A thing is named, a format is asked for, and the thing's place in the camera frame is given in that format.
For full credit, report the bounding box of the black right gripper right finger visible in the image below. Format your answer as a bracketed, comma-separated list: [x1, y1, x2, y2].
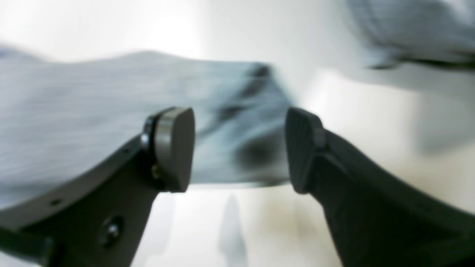
[285, 108, 475, 267]

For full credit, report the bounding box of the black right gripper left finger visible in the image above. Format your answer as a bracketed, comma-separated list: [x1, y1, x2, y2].
[1, 108, 195, 267]

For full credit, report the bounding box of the grey t-shirt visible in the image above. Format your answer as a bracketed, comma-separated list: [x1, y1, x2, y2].
[1, 0, 474, 211]

